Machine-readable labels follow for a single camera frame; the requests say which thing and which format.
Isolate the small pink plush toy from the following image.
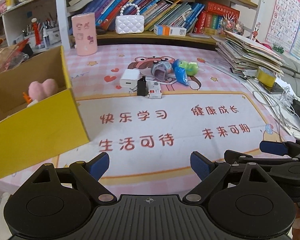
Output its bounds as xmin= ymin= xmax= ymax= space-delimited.
xmin=22 ymin=79 xmax=59 ymax=105

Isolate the blue plastic packet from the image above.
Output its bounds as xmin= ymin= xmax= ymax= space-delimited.
xmin=172 ymin=59 xmax=189 ymax=86

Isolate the staples box with cat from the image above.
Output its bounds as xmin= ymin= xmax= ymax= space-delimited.
xmin=146 ymin=80 xmax=162 ymax=99

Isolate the black binder clip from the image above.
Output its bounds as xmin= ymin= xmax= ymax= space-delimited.
xmin=129 ymin=76 xmax=148 ymax=96

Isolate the white charger cube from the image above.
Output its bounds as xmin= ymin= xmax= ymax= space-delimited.
xmin=119 ymin=68 xmax=140 ymax=89

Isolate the grey purple toy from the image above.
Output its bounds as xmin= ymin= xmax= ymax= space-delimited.
xmin=151 ymin=61 xmax=173 ymax=82

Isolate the green frog toy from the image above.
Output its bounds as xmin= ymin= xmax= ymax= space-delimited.
xmin=179 ymin=60 xmax=199 ymax=76

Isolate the black smartphone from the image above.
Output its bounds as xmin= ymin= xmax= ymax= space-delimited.
xmin=261 ymin=83 xmax=285 ymax=94

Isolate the yellow tape roll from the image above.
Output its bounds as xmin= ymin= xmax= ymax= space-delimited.
xmin=257 ymin=67 xmax=276 ymax=88

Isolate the yellow cardboard box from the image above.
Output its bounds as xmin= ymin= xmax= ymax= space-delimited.
xmin=0 ymin=46 xmax=89 ymax=179

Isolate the pink printed desk mat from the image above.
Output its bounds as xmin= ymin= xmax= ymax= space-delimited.
xmin=0 ymin=45 xmax=291 ymax=197

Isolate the stack of papers and books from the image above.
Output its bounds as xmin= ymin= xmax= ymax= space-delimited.
xmin=212 ymin=31 xmax=285 ymax=76

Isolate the alphabet poster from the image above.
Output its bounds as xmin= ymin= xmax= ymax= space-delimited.
xmin=266 ymin=0 xmax=300 ymax=52

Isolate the clear plastic bag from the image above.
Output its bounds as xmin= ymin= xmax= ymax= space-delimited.
xmin=0 ymin=47 xmax=29 ymax=73

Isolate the orange blue medicine box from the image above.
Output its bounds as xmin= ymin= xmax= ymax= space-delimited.
xmin=154 ymin=25 xmax=187 ymax=37

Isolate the wooden bookshelf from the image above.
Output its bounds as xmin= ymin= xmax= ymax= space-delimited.
xmin=55 ymin=0 xmax=259 ymax=49

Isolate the pink sticker cylinder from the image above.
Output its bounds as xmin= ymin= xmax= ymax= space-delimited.
xmin=71 ymin=12 xmax=97 ymax=56

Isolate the red dictionary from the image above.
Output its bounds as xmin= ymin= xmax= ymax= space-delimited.
xmin=206 ymin=2 xmax=240 ymax=19

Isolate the white quilted pearl purse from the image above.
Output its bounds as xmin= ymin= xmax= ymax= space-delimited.
xmin=115 ymin=3 xmax=144 ymax=35

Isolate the white cubby shelf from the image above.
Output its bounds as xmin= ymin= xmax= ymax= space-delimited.
xmin=0 ymin=0 xmax=61 ymax=54

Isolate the white cable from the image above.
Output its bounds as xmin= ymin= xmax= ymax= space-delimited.
xmin=252 ymin=86 xmax=300 ymax=133

